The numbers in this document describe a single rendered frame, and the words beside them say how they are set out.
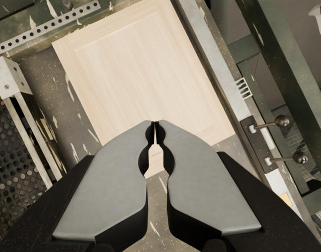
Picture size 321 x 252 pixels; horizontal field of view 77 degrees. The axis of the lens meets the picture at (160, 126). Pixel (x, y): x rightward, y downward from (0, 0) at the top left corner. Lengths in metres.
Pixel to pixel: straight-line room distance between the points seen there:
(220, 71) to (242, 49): 0.17
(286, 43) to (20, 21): 0.89
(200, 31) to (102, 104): 0.42
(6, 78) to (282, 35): 0.92
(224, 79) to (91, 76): 0.46
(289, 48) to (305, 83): 0.13
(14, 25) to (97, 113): 0.39
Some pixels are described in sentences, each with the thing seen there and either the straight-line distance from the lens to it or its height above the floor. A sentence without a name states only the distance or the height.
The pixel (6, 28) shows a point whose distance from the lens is 0.89.
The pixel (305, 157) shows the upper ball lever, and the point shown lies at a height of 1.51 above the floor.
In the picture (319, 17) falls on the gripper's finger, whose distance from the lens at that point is 0.54.
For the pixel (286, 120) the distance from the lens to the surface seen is 0.68.
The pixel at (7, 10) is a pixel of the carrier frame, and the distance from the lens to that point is 1.58.
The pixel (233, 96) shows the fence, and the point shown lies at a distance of 0.74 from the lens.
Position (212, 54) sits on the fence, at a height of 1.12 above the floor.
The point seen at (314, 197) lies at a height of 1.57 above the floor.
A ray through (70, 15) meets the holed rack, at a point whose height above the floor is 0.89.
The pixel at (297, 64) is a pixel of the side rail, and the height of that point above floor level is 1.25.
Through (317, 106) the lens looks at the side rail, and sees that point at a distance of 0.88.
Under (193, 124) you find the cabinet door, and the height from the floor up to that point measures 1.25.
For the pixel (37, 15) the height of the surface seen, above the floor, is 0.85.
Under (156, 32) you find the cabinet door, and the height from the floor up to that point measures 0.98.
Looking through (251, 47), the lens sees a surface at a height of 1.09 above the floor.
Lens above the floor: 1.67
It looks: 40 degrees down
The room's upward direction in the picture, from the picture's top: 152 degrees clockwise
